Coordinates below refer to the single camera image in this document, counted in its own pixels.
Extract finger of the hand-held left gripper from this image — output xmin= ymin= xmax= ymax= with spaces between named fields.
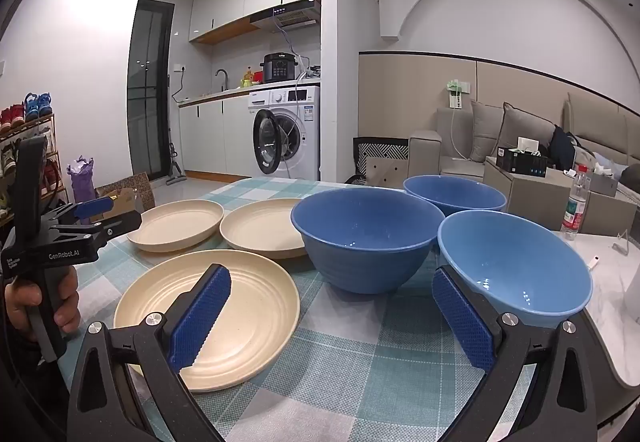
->
xmin=60 ymin=211 xmax=144 ymax=239
xmin=47 ymin=195 xmax=115 ymax=225

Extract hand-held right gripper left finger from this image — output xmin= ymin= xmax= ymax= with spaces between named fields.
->
xmin=67 ymin=263 xmax=233 ymax=442

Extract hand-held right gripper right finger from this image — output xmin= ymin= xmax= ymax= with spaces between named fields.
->
xmin=431 ymin=266 xmax=611 ymax=442

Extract beige round plate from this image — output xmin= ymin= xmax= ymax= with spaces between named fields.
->
xmin=114 ymin=249 xmax=301 ymax=393
xmin=126 ymin=199 xmax=225 ymax=253
xmin=220 ymin=198 xmax=313 ymax=260

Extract light blue bowl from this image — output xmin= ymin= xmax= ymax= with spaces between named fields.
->
xmin=437 ymin=210 xmax=593 ymax=323

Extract dark blue bowl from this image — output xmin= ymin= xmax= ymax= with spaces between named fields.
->
xmin=291 ymin=187 xmax=446 ymax=295
xmin=403 ymin=175 xmax=507 ymax=217

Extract person's left hand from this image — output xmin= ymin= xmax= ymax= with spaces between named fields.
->
xmin=5 ymin=266 xmax=82 ymax=342

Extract cardboard box with yellow print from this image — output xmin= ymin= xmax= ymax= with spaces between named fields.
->
xmin=95 ymin=187 xmax=138 ymax=223

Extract purple bag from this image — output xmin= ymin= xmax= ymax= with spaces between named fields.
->
xmin=67 ymin=156 xmax=96 ymax=211

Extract patterned brown cardboard box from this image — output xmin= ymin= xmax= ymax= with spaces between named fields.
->
xmin=117 ymin=172 xmax=156 ymax=213

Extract stick vacuum cleaner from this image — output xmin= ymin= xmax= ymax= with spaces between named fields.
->
xmin=167 ymin=142 xmax=188 ymax=186

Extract shoe rack with shoes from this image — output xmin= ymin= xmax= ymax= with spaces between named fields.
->
xmin=0 ymin=92 xmax=68 ymax=223

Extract teal checked tablecloth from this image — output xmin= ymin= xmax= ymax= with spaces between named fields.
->
xmin=65 ymin=178 xmax=556 ymax=442

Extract white lower kitchen cabinets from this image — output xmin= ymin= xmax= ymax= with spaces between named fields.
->
xmin=178 ymin=94 xmax=251 ymax=175

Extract dark glass door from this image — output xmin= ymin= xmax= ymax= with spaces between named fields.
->
xmin=127 ymin=0 xmax=176 ymax=183

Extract grey side cabinet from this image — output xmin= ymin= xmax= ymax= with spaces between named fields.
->
xmin=482 ymin=156 xmax=621 ymax=233

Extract plastic water bottle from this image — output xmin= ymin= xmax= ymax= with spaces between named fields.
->
xmin=560 ymin=164 xmax=591 ymax=241

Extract black box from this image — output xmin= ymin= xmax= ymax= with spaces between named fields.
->
xmin=496 ymin=147 xmax=548 ymax=174

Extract grey sofa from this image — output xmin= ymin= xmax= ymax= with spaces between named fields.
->
xmin=407 ymin=92 xmax=640 ymax=203

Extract small clear stand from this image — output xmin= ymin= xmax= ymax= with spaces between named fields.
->
xmin=612 ymin=229 xmax=633 ymax=256

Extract grey cushion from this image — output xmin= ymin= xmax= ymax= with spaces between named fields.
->
xmin=470 ymin=100 xmax=506 ymax=163
xmin=497 ymin=102 xmax=557 ymax=163

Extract white washing machine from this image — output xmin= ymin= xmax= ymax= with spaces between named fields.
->
xmin=248 ymin=86 xmax=321 ymax=181

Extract tissue box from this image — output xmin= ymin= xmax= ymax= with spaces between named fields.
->
xmin=591 ymin=163 xmax=621 ymax=197

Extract black pressure cooker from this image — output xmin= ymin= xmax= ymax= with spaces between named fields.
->
xmin=260 ymin=52 xmax=300 ymax=83

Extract range hood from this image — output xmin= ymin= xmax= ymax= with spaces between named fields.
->
xmin=250 ymin=0 xmax=322 ymax=31

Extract green and white wall charger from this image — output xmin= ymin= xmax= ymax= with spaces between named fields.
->
xmin=445 ymin=79 xmax=471 ymax=110

